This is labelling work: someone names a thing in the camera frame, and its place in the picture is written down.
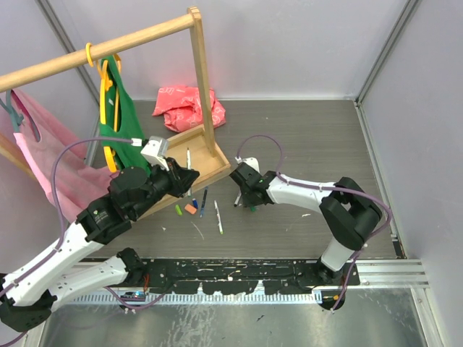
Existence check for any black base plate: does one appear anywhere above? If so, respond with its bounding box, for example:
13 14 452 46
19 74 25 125
115 258 360 295

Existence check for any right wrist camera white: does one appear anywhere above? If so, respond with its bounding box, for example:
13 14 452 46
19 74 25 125
235 156 260 173

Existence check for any blue pen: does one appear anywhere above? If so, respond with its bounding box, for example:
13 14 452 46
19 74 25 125
200 187 208 218

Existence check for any white pen black tip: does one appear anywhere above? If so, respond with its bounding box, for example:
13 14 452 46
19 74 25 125
234 192 242 207

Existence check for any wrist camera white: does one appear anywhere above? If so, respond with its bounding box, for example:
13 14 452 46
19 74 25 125
235 156 260 173
140 136 169 171

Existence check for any white pen green tip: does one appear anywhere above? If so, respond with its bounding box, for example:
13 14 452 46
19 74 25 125
214 200 224 235

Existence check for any white cable duct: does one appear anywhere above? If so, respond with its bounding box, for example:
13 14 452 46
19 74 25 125
71 288 323 305

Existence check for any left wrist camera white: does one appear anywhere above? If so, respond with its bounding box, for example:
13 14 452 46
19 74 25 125
140 136 169 171

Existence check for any green tank top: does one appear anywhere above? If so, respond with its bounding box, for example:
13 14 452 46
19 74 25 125
99 54 150 174

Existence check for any orange eraser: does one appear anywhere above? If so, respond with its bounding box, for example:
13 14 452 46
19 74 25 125
184 204 197 215

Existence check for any grey blue hanger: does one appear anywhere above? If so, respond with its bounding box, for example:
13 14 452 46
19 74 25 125
1 90 41 142

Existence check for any wooden clothes rack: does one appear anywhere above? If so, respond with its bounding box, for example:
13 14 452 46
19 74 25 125
0 6 232 221

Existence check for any yellow plastic hanger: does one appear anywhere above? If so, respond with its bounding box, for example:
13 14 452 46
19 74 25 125
84 42 123 172

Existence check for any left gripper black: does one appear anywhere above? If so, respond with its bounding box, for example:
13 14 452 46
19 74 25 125
130 156 199 219

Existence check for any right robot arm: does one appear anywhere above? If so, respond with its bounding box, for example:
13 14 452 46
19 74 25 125
230 162 383 285

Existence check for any red patterned cloth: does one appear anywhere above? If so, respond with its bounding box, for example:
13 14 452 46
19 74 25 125
152 85 203 133

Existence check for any pink shirt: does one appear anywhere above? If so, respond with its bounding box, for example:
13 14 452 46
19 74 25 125
9 88 120 222

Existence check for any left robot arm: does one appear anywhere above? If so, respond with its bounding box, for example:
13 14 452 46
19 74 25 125
1 158 200 333

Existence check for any long white green pen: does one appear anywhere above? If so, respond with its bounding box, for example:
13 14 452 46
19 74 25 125
187 148 192 197

